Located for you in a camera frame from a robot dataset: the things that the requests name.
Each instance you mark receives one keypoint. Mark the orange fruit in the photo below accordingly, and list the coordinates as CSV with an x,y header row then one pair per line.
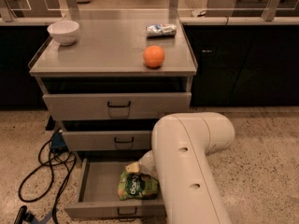
x,y
153,56

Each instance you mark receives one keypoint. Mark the grey drawer cabinet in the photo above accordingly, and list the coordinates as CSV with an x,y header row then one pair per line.
x,y
111,44

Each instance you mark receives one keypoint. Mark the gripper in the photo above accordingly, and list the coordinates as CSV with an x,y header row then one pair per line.
x,y
147,162

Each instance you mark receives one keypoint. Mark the white ceramic bowl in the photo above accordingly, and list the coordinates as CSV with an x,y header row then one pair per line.
x,y
64,32

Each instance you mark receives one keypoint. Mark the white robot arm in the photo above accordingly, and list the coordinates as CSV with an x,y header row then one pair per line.
x,y
180,144

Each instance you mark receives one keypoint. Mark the blue power box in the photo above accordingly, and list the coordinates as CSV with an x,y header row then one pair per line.
x,y
57,142

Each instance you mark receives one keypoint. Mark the grey drawer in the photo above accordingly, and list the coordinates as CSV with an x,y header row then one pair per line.
x,y
97,195
91,98
115,134

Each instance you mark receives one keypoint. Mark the green rice chip bag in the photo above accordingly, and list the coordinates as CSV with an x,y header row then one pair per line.
x,y
137,186

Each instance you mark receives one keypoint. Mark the silver blue snack packet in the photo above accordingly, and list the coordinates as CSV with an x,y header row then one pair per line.
x,y
157,30

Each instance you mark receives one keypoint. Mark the black tool on floor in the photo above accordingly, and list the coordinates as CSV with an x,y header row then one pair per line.
x,y
24,216

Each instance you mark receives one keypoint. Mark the grey bottom drawer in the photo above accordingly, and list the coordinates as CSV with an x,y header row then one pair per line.
x,y
97,195

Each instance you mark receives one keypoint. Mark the grey middle drawer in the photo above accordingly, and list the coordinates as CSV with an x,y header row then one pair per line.
x,y
115,134

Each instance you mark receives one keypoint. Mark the grey top drawer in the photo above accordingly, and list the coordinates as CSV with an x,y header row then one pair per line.
x,y
91,98

